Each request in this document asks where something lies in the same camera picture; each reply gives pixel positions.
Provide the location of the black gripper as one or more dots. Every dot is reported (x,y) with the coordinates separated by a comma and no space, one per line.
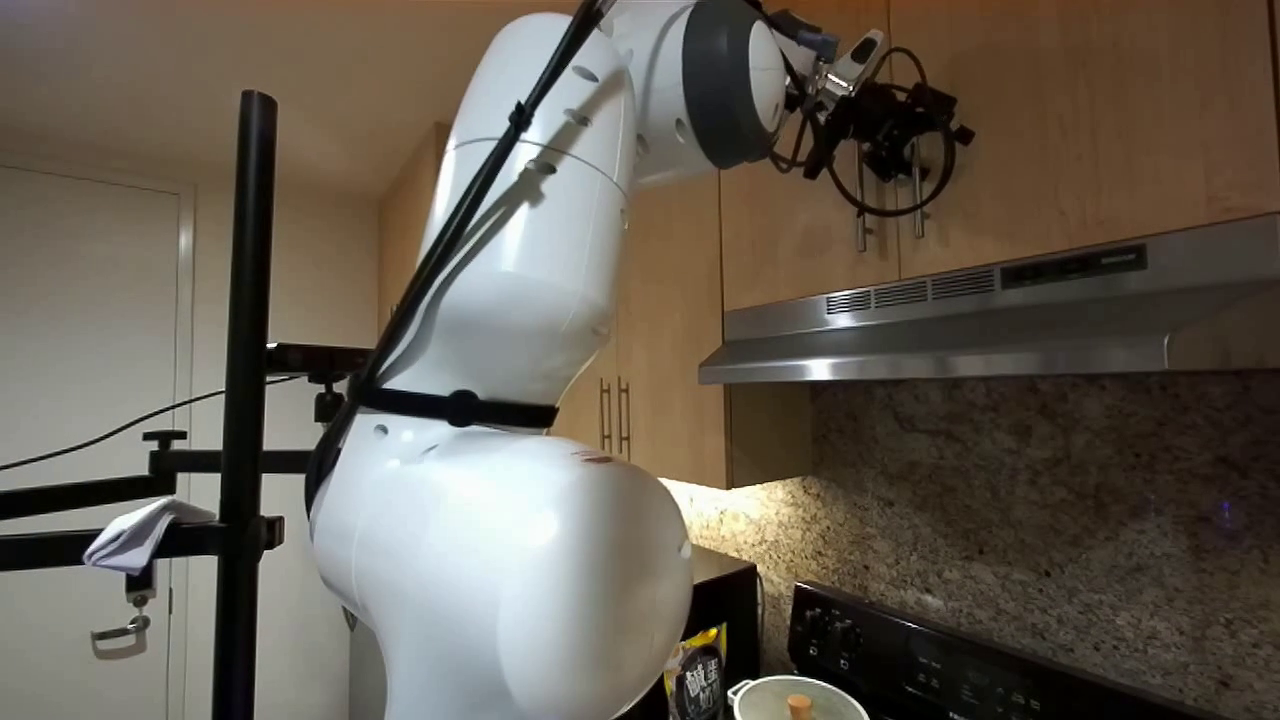
(897,126)

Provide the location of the wooden hood cabinet door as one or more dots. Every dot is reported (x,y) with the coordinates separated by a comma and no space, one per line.
(773,253)
(1133,104)

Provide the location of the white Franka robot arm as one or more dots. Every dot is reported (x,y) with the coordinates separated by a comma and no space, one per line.
(504,575)

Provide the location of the wooden cabinet side panel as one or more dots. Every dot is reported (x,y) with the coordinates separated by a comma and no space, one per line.
(767,434)

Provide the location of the black stove control panel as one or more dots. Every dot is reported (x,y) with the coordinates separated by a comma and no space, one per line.
(907,664)

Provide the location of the white room door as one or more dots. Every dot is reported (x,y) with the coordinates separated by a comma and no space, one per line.
(82,294)

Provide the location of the metal door lever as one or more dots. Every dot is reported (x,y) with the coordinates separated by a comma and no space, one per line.
(118,642)

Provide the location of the stainless steel range hood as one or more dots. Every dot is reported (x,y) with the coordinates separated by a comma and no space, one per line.
(1003,335)

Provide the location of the black box appliance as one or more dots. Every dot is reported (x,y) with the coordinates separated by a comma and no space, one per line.
(725,584)

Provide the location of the white pot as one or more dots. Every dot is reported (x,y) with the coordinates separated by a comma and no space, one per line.
(761,698)

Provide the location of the black and yellow bag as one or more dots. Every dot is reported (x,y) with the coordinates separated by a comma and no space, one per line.
(696,682)

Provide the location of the black vertical stand pole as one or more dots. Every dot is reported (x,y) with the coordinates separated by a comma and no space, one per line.
(247,266)

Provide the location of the black stand crossbar with knob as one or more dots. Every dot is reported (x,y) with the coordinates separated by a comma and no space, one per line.
(240,460)

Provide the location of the white cloth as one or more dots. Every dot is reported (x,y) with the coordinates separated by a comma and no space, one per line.
(141,533)

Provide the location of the tall wooden wall cabinet door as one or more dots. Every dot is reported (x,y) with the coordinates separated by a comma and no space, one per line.
(675,335)
(587,407)

